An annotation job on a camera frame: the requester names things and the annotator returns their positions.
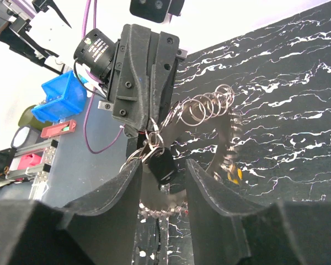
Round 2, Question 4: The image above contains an aluminium frame rail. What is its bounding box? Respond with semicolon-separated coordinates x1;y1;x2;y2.
0;137;58;200

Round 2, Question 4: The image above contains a blue plastic bin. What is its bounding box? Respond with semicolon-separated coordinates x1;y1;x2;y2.
31;71;87;123

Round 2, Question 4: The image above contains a white black key fob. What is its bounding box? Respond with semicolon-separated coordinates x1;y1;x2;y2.
148;148;178;185

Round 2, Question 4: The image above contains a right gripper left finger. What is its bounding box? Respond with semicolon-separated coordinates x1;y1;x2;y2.
0;160;142;264

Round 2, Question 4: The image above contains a large toothed keyring disc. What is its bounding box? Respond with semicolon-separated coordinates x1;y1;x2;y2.
125;84;243;218

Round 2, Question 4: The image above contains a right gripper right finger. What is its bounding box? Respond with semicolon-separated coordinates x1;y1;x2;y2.
185;159;331;264

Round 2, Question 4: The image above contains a pink object on shelf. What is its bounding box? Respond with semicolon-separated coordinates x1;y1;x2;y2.
17;153;41;170

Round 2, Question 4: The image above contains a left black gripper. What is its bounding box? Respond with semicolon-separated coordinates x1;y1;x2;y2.
73;24;186;131

